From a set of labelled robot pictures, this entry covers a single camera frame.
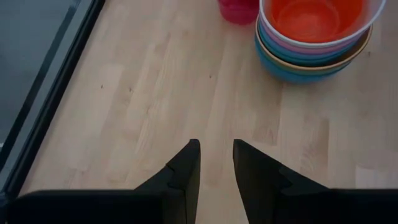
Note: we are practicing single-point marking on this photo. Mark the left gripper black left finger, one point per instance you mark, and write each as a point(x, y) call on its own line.
point(183, 174)

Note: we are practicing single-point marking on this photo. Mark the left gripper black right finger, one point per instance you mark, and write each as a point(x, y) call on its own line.
point(258, 174)

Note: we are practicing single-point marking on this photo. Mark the dark teal green bowl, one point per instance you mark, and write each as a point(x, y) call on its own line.
point(304, 57)

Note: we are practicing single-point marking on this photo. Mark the pink bowl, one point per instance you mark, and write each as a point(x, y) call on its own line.
point(298, 49)

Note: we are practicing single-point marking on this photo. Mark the light orange bowl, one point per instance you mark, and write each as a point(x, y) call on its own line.
point(357, 51)

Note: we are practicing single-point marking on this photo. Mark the small orange-red bowl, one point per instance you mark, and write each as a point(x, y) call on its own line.
point(314, 18)

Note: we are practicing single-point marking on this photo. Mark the white bowl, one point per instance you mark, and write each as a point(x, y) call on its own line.
point(371, 18)

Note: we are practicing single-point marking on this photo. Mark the large blue bowl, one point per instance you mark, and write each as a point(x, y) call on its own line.
point(289, 76)

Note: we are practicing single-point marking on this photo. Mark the magenta cup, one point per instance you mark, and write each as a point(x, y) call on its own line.
point(237, 12)

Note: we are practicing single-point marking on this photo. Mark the black aluminium table frame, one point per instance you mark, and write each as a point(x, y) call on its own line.
point(62, 81)

